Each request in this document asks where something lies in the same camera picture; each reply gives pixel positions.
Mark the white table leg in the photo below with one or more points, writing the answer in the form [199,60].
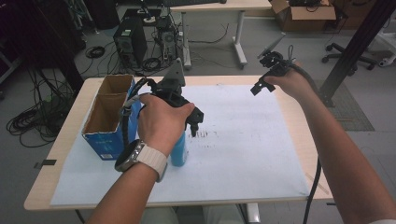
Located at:
[252,214]

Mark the dark curtain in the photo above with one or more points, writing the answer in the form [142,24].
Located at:
[40,31]

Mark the person's right hand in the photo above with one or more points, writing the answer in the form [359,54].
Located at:
[292,84]

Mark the black metal stand post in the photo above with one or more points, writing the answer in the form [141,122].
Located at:
[358,46]

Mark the blue bottle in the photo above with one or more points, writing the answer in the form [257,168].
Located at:
[179,151]

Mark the person's left hand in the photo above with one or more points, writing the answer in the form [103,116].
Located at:
[162,124]

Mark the black office chair base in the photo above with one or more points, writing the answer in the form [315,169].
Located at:
[345,56]

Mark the black computer tower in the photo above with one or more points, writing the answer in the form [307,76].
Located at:
[129,40]

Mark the blue cardboard box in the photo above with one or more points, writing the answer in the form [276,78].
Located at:
[106,124]

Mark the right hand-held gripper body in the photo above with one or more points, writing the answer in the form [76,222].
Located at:
[275,63]

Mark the grey floor mat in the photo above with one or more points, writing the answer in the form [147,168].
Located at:
[351,115]

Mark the black tape strip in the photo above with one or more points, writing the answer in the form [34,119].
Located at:
[46,162]

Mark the brown cardboard box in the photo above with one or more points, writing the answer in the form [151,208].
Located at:
[306,17]

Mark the open-sided computer tower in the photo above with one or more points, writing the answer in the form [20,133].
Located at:
[166,39]

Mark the white table mat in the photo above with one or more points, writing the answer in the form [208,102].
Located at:
[243,149]

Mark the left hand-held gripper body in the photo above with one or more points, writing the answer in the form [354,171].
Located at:
[172,93]

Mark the white-legged desk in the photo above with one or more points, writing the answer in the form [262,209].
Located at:
[239,43]

